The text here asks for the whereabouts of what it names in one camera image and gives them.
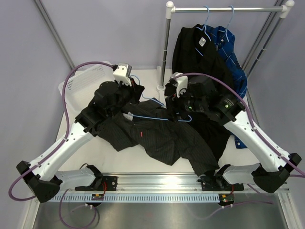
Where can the plain black shirt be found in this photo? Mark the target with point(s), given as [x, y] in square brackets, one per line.
[195, 52]

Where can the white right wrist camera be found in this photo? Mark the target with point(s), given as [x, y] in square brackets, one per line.
[180, 82]

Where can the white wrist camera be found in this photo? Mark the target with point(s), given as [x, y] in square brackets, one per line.
[121, 73]
[180, 82]

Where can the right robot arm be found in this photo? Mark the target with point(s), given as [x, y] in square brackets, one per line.
[201, 93]

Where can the perforated cable duct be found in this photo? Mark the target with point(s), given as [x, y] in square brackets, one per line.
[136, 198]

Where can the metal clothes rack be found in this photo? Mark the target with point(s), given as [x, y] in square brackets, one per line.
[277, 14]

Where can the blue plaid shirt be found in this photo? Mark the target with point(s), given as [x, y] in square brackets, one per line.
[224, 41]

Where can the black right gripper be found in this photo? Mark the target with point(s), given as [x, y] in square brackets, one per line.
[173, 103]

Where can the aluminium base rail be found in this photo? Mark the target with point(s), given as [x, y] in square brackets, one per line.
[158, 183]

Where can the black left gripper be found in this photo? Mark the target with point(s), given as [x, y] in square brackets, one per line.
[135, 90]

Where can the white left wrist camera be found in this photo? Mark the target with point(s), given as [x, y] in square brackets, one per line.
[121, 73]

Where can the dark pinstriped shirt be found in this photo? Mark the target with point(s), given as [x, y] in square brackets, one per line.
[146, 124]

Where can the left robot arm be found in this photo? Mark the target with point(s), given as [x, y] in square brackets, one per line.
[42, 175]

